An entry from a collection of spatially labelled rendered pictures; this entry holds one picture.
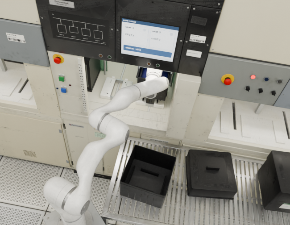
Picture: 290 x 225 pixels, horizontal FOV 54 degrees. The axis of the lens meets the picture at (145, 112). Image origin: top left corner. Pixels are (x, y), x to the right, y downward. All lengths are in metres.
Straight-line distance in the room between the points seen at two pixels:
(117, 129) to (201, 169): 0.72
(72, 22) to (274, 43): 1.00
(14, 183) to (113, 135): 1.65
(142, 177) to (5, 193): 1.40
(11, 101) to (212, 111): 1.42
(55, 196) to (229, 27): 1.12
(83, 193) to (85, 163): 0.13
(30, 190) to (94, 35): 1.69
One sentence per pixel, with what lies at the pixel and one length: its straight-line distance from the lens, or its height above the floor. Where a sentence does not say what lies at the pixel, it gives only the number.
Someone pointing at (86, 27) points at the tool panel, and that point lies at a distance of 1.55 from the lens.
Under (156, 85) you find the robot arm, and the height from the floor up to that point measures 1.32.
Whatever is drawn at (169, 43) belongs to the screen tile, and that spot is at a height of 1.58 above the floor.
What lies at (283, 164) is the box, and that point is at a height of 1.01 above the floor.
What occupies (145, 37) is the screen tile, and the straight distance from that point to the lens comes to 1.49.
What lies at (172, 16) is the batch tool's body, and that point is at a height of 1.73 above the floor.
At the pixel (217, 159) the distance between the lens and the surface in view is 1.95.
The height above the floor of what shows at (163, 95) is 1.01.
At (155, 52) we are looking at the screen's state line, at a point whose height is 1.52.
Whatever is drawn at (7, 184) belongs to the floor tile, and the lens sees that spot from 2.89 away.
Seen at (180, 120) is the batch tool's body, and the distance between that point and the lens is 1.81.
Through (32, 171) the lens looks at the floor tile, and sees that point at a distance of 2.89.
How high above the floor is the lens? 2.43
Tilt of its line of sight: 49 degrees down
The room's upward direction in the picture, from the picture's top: 7 degrees clockwise
